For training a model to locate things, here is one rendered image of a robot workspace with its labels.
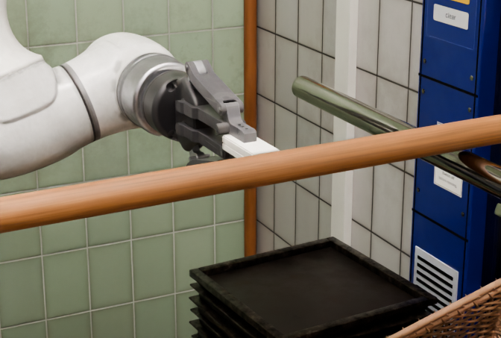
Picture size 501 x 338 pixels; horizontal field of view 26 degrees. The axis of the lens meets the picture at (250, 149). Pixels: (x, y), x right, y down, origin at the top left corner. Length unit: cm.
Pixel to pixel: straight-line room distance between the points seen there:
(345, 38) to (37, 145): 87
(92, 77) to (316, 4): 91
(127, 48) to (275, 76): 103
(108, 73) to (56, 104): 7
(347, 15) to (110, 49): 76
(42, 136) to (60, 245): 109
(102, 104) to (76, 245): 110
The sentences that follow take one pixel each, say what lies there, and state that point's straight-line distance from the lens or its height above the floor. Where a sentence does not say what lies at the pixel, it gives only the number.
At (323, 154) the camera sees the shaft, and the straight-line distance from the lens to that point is 103.
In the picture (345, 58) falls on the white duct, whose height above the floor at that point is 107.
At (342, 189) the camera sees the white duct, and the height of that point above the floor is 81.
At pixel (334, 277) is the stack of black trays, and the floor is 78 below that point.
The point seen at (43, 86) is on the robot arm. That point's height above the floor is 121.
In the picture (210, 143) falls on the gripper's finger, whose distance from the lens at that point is 113.
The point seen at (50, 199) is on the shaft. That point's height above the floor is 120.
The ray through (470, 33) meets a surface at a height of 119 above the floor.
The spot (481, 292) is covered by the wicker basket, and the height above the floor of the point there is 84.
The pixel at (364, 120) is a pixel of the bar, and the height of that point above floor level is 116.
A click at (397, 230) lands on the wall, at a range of 197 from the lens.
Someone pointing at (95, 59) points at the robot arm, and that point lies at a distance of 131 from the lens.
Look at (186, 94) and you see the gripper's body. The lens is 118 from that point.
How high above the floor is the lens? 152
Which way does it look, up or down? 18 degrees down
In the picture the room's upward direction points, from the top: straight up
